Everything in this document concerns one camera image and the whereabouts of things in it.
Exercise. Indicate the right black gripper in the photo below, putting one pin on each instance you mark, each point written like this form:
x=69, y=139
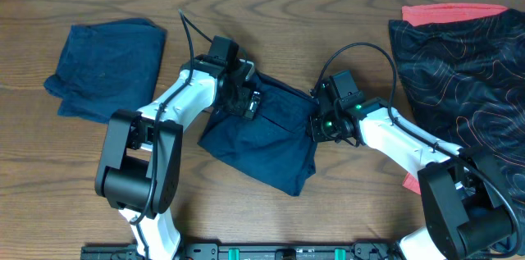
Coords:
x=317, y=134

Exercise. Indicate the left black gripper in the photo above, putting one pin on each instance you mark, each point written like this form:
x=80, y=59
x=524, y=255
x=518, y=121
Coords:
x=239, y=108

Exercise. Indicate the navy blue shorts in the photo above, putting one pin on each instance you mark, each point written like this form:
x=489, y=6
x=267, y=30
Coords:
x=273, y=147

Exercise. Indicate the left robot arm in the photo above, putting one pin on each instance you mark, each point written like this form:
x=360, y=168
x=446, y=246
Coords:
x=139, y=167

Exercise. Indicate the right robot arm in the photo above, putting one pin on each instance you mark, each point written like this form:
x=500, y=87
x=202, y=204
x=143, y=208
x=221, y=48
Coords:
x=469, y=213

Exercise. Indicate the red coral garment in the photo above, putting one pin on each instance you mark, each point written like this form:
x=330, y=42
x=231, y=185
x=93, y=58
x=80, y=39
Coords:
x=441, y=13

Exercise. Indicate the folded navy shorts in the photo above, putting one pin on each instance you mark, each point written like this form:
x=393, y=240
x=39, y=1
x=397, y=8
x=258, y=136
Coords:
x=106, y=67

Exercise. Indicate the black patterned shorts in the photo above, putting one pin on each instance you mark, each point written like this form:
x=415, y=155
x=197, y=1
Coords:
x=465, y=83

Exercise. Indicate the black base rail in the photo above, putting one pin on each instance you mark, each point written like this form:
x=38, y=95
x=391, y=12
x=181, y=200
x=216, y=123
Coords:
x=363, y=250

